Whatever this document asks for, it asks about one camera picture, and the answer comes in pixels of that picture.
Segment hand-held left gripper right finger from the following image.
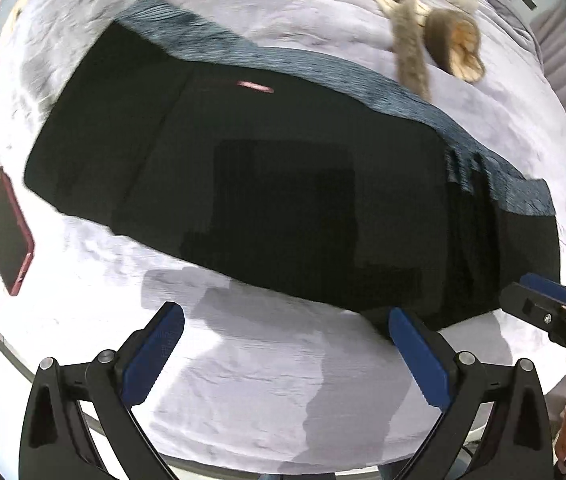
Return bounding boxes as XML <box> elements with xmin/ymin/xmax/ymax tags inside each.
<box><xmin>387</xmin><ymin>306</ymin><xmax>562</xmax><ymax>480</ymax></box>

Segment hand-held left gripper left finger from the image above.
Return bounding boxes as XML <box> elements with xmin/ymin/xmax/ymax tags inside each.
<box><xmin>20</xmin><ymin>301</ymin><xmax>186</xmax><ymax>480</ymax></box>

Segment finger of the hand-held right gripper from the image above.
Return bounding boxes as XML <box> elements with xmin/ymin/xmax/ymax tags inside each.
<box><xmin>520</xmin><ymin>272</ymin><xmax>566</xmax><ymax>319</ymax></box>
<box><xmin>500</xmin><ymin>281</ymin><xmax>566</xmax><ymax>342</ymax></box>

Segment black pants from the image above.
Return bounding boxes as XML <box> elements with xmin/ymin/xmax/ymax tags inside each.
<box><xmin>24</xmin><ymin>22</ymin><xmax>564</xmax><ymax>332</ymax></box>

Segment smartphone with red case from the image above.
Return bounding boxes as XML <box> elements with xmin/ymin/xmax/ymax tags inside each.
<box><xmin>0</xmin><ymin>166</ymin><xmax>36</xmax><ymax>297</ymax></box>

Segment grey slipper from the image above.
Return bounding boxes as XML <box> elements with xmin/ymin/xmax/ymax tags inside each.
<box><xmin>423</xmin><ymin>7</ymin><xmax>486</xmax><ymax>84</ymax></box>

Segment grey knitted strip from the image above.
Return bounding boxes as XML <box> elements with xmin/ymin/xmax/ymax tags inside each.
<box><xmin>390</xmin><ymin>0</ymin><xmax>434</xmax><ymax>102</ymax></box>

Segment blue floral patterned cloth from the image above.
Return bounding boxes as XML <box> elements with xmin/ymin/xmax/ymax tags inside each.
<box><xmin>116</xmin><ymin>0</ymin><xmax>556</xmax><ymax>217</ymax></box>

